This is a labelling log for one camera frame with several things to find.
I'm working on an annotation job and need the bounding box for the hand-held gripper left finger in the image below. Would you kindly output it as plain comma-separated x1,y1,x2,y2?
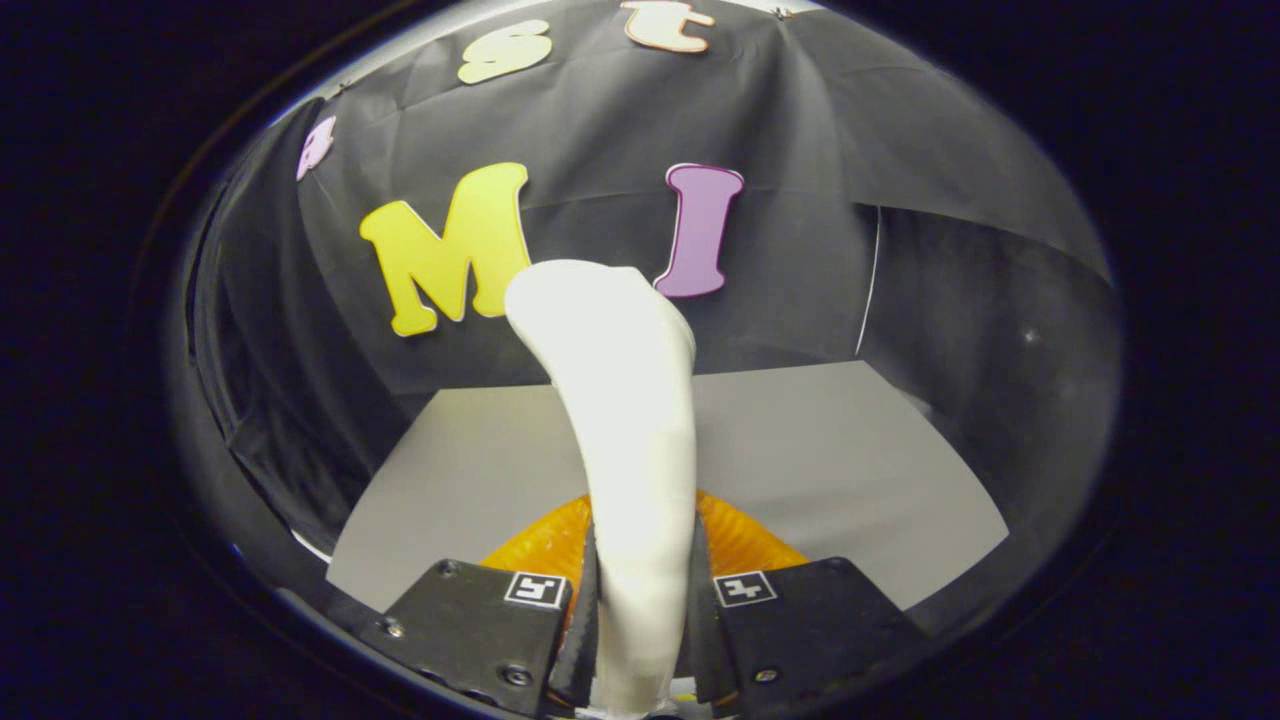
355,493,601,716

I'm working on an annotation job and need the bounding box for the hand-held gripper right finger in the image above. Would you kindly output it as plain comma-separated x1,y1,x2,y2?
683,490,931,711

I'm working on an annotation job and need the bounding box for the grey cabinet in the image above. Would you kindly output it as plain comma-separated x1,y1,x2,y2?
325,360,1011,613

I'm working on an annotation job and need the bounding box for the black backdrop cloth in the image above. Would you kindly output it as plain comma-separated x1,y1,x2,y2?
170,0,1121,601

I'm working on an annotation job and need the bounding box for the thin white wall cable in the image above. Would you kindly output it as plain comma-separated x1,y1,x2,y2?
855,205,883,358

